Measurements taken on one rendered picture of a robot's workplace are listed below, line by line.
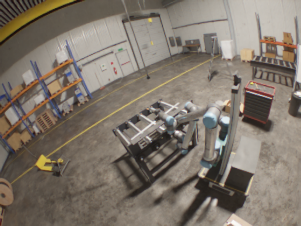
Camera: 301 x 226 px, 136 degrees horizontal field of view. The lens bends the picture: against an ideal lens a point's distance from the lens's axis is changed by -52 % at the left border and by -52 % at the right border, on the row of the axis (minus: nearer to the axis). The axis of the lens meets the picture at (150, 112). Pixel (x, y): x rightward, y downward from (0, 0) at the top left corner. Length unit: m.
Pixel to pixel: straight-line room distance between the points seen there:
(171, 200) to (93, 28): 11.01
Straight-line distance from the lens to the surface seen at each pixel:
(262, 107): 3.28
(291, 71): 6.10
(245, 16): 11.08
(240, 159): 1.78
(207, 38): 11.89
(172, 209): 2.36
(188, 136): 1.60
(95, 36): 10.82
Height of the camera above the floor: 2.28
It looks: 31 degrees down
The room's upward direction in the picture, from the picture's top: 19 degrees counter-clockwise
